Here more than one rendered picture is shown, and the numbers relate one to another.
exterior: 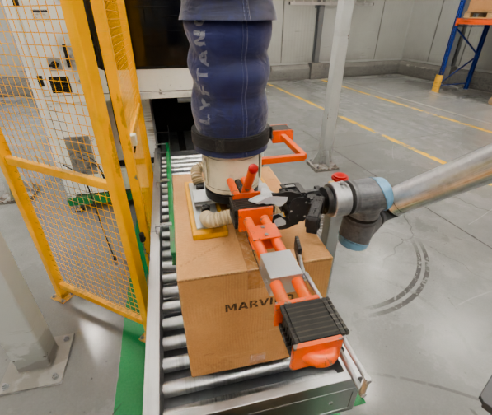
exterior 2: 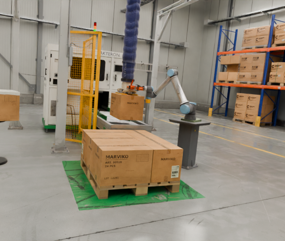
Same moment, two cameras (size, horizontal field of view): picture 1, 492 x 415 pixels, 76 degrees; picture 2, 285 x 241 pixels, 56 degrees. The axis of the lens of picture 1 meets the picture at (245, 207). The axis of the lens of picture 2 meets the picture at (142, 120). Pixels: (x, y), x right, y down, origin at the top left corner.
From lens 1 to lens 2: 3.74 m
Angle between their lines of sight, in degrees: 25
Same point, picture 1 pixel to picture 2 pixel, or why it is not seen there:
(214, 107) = (126, 73)
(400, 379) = not seen: hidden behind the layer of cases
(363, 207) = (148, 89)
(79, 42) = (98, 64)
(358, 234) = (148, 94)
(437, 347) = not seen: hidden behind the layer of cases
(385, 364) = not seen: hidden behind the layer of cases
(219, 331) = (125, 108)
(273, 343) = (134, 115)
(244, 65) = (131, 68)
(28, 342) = (62, 137)
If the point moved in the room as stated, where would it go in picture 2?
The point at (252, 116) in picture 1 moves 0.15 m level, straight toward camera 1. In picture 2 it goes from (131, 75) to (132, 75)
